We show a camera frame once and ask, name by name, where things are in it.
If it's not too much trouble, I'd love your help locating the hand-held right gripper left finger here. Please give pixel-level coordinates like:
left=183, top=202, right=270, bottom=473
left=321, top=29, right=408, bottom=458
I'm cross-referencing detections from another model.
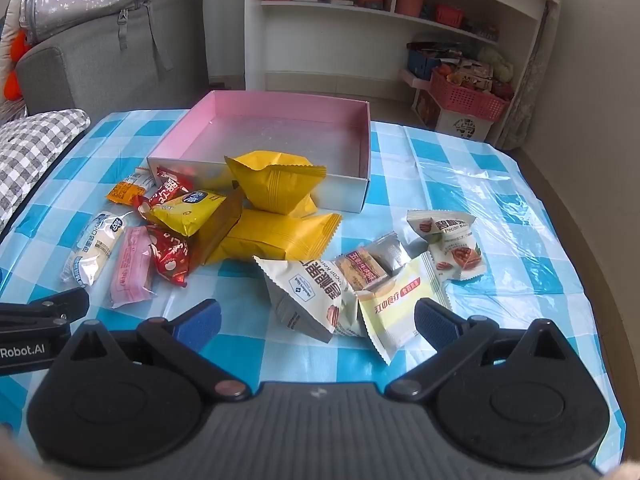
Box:
left=65, top=299, right=251, bottom=403

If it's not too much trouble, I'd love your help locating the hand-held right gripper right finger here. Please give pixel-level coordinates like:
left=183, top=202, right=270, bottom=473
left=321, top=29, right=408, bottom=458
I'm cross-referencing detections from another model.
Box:
left=389, top=297, right=576, bottom=402

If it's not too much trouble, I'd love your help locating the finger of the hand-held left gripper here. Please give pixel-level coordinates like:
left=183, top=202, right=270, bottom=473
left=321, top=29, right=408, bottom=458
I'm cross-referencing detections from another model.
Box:
left=0, top=287, right=91, bottom=332

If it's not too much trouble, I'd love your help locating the pale yellow snack packet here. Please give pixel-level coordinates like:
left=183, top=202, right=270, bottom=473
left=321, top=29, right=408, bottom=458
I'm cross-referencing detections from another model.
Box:
left=356, top=255, right=452, bottom=366

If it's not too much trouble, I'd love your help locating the clear cream roll packet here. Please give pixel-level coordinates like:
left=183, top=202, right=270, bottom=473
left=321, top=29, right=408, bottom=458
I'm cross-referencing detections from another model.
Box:
left=60, top=210, right=127, bottom=288

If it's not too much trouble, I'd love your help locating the small white nut packet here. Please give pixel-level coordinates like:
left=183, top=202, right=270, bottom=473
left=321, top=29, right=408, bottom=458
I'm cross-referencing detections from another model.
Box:
left=424, top=232, right=486, bottom=287
left=405, top=209, right=477, bottom=251

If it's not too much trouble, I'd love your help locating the red shiny candy packet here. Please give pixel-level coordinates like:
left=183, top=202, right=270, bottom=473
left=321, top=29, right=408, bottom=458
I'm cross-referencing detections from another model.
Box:
left=146, top=225, right=192, bottom=287

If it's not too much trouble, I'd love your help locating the pink snack packet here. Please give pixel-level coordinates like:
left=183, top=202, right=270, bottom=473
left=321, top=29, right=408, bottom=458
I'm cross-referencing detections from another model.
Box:
left=106, top=225, right=155, bottom=309

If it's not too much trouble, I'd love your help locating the clear biscuit packet red label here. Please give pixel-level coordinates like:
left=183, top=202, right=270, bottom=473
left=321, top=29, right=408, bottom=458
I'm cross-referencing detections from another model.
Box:
left=334, top=246, right=392, bottom=292

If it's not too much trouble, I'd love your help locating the large white nut packet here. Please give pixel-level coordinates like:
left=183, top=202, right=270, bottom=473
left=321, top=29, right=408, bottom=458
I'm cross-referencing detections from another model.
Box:
left=252, top=255, right=362, bottom=345

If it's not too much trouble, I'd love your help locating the small yellow cookie packet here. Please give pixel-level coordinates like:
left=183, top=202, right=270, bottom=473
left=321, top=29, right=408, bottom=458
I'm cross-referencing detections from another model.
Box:
left=149, top=190, right=227, bottom=237

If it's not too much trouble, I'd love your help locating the large yellow snack packet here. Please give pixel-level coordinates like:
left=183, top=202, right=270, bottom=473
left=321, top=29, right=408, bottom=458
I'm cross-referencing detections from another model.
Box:
left=224, top=150, right=328, bottom=218
left=205, top=209, right=343, bottom=266

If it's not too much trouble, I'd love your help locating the orange and white snack packet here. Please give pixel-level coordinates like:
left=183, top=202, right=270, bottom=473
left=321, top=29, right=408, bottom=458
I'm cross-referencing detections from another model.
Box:
left=104, top=169, right=158, bottom=206

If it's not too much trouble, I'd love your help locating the red chocolate bar wrapper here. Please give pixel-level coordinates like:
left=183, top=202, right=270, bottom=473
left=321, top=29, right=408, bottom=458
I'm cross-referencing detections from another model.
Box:
left=136, top=167, right=196, bottom=211

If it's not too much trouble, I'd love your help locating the pink cardboard box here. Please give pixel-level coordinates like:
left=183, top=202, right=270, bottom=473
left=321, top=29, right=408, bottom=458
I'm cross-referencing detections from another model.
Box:
left=146, top=91, right=372, bottom=212

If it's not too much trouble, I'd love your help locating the blue checked tablecloth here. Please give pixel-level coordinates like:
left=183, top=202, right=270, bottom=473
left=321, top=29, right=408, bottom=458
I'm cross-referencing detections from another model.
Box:
left=0, top=107, right=628, bottom=480

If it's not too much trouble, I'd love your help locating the grey checked cushion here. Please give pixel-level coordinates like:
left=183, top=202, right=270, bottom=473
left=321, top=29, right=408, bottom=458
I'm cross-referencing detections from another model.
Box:
left=0, top=108, right=92, bottom=241

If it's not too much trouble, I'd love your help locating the white cutout storage box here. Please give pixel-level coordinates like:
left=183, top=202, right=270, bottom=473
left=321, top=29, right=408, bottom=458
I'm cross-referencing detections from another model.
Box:
left=412, top=89, right=493, bottom=143

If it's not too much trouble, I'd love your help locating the large pink plastic basket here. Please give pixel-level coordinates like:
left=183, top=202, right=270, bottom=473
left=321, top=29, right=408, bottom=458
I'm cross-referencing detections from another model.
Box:
left=430, top=69, right=511, bottom=122

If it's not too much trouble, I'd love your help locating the white and orange plush toy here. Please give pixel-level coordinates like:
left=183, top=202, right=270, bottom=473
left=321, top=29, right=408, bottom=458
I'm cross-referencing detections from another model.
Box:
left=0, top=0, right=32, bottom=103

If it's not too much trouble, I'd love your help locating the grey sofa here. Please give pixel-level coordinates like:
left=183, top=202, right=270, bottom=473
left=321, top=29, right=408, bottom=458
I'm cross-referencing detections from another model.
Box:
left=15, top=0, right=206, bottom=123

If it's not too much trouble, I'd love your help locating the pink plastic tray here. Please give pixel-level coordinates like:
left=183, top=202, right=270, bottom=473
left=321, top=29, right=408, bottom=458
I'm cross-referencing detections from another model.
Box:
left=399, top=67, right=433, bottom=90

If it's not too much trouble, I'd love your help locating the white and brown toy box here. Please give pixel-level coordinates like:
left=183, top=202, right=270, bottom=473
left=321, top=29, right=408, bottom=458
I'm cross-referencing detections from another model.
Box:
left=450, top=59, right=496, bottom=92

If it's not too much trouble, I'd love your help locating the lace curtain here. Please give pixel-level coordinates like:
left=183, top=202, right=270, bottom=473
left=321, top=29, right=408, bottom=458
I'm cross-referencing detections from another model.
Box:
left=492, top=2, right=561, bottom=151

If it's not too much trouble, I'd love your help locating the blue storage box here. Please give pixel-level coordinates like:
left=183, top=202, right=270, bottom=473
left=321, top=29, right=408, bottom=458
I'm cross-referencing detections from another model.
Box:
left=406, top=47, right=441, bottom=78

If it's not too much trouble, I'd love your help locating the pale green yarn bundle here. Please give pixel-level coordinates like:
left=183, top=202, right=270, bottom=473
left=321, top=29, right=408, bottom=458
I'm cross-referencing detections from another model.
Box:
left=477, top=46, right=515, bottom=81

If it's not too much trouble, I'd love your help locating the white shelf unit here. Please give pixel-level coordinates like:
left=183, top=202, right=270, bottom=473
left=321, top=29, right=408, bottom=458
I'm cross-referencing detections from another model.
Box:
left=244, top=0, right=561, bottom=148

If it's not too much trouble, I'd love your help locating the colourful small toy clutter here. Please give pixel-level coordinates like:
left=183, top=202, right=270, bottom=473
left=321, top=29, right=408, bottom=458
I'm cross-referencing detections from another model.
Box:
left=465, top=20, right=501, bottom=41

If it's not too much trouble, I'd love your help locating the grey patterned backpack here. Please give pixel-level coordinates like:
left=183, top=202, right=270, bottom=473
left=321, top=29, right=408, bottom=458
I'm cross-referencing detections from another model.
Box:
left=19, top=0, right=173, bottom=73

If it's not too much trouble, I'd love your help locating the small red basket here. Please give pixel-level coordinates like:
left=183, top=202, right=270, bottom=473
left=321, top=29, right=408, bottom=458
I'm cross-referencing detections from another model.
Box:
left=434, top=5, right=465, bottom=27

